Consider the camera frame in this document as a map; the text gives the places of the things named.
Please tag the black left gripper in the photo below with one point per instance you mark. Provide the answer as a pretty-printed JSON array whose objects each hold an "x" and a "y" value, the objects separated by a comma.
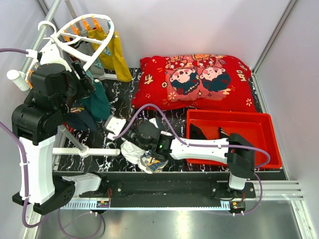
[{"x": 85, "y": 85}]

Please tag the teal sock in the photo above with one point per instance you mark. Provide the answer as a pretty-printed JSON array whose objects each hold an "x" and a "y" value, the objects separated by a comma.
[{"x": 97, "y": 104}]

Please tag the navy blue sock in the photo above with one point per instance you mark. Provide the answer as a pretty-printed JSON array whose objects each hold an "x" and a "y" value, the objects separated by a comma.
[{"x": 80, "y": 120}]

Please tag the black striped sock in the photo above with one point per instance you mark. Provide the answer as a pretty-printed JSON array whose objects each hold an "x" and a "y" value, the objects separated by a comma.
[
  {"x": 196, "y": 133},
  {"x": 222, "y": 133}
]

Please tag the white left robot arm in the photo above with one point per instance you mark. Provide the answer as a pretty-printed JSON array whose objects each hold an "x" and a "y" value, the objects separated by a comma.
[{"x": 35, "y": 125}]

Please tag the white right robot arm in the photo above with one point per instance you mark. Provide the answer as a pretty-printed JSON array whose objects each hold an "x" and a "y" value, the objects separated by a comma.
[{"x": 236, "y": 152}]

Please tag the white round sock hanger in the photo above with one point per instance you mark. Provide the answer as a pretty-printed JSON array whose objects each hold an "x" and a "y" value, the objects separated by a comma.
[{"x": 63, "y": 40}]

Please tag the grey sock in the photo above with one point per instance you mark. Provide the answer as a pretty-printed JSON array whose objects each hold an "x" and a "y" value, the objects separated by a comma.
[{"x": 96, "y": 70}]

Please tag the white printed t-shirt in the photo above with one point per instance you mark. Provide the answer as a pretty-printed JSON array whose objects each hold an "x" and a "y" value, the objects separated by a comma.
[{"x": 156, "y": 154}]

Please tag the yellow sock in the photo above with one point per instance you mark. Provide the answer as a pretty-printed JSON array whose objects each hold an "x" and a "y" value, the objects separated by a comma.
[
  {"x": 94, "y": 33},
  {"x": 115, "y": 60}
]

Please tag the red sock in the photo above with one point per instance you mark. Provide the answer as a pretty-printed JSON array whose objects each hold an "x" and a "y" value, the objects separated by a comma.
[{"x": 70, "y": 129}]

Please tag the red cartoon print pillow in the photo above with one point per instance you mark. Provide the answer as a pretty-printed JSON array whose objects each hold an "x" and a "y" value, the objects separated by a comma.
[{"x": 200, "y": 81}]

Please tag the red plastic bin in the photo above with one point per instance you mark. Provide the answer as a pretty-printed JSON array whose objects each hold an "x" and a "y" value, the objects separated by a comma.
[{"x": 257, "y": 128}]

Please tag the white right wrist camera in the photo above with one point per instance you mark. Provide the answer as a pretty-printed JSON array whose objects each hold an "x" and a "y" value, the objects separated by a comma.
[{"x": 114, "y": 126}]

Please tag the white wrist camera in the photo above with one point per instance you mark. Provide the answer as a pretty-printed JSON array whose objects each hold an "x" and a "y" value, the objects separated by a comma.
[
  {"x": 49, "y": 54},
  {"x": 114, "y": 126}
]

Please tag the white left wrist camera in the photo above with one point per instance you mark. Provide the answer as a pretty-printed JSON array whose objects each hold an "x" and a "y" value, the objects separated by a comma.
[{"x": 49, "y": 54}]

